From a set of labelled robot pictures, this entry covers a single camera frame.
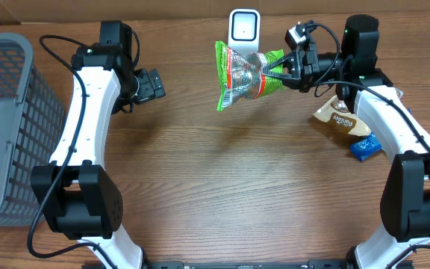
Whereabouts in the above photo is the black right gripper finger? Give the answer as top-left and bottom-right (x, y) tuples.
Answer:
(262, 51), (297, 71)
(263, 72), (301, 84)

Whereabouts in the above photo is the beige pastry snack packet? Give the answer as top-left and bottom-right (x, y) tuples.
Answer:
(313, 86), (408, 136)

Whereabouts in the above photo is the green snack packet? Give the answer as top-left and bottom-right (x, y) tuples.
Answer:
(215, 40), (284, 111)

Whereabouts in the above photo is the blue oreo packet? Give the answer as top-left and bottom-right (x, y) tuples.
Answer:
(349, 103), (407, 162)

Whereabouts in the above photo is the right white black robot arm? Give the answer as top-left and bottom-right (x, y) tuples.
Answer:
(262, 14), (430, 269)

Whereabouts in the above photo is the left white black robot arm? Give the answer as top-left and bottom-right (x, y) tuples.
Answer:
(27, 21), (166, 268)

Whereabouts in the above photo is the white barcode scanner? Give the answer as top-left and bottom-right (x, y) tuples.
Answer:
(228, 8), (261, 55)

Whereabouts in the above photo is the grey plastic mesh basket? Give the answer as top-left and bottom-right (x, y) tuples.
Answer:
(0, 33), (65, 226)

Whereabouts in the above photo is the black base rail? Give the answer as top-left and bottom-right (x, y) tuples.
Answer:
(142, 259), (353, 269)

